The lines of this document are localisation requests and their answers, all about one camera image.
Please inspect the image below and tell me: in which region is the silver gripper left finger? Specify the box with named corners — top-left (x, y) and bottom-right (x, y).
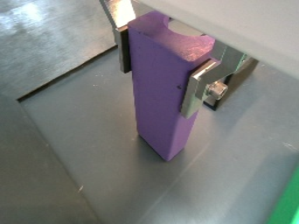
top-left (99, 0), bottom-right (137, 74)

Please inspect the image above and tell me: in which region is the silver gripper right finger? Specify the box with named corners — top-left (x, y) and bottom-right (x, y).
top-left (182, 40), bottom-right (248, 118)

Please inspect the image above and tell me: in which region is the purple arch block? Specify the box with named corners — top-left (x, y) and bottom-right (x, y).
top-left (129, 11), bottom-right (214, 160)

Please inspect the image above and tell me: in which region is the green shape sorter board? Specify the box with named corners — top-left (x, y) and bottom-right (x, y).
top-left (266, 167), bottom-right (299, 224)

